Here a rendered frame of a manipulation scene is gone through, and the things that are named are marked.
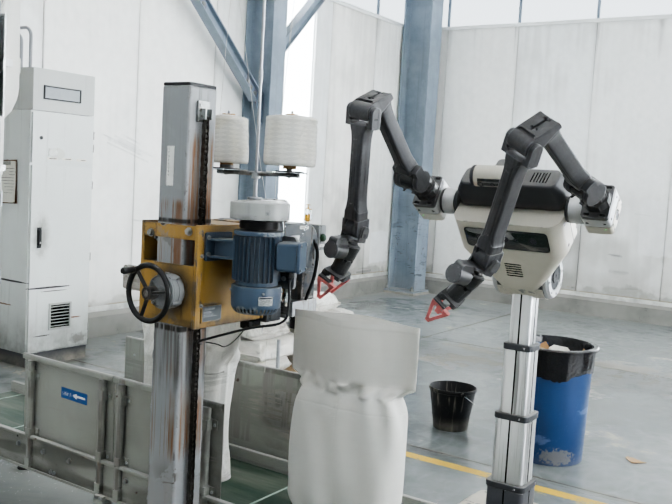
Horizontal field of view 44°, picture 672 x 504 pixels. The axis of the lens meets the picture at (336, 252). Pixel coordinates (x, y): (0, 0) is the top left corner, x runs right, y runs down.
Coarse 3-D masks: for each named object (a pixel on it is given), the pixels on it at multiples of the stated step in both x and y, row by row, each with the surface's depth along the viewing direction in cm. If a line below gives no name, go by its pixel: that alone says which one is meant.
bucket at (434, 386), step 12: (432, 384) 527; (444, 384) 533; (456, 384) 533; (468, 384) 529; (432, 396) 516; (444, 396) 508; (456, 396) 506; (468, 396) 509; (432, 408) 519; (444, 408) 510; (456, 408) 508; (468, 408) 512; (444, 420) 511; (456, 420) 510; (468, 420) 516
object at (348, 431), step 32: (320, 320) 276; (352, 320) 282; (384, 320) 275; (320, 352) 276; (352, 352) 267; (384, 352) 265; (416, 352) 262; (320, 384) 275; (352, 384) 268; (384, 384) 266; (416, 384) 263; (320, 416) 274; (352, 416) 267; (384, 416) 263; (320, 448) 273; (352, 448) 267; (384, 448) 263; (288, 480) 283; (320, 480) 274; (352, 480) 267; (384, 480) 264
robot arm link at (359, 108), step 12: (360, 96) 260; (372, 96) 259; (384, 96) 257; (360, 108) 255; (384, 108) 259; (384, 120) 263; (396, 120) 267; (384, 132) 268; (396, 132) 269; (396, 144) 271; (396, 156) 275; (408, 156) 278; (396, 168) 282; (408, 168) 279; (420, 168) 280; (396, 180) 286; (420, 180) 282; (420, 192) 284
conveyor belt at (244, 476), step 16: (0, 400) 392; (16, 400) 393; (0, 416) 367; (16, 416) 369; (240, 464) 324; (240, 480) 307; (256, 480) 308; (272, 480) 309; (224, 496) 291; (240, 496) 292; (256, 496) 293; (272, 496) 294; (288, 496) 295
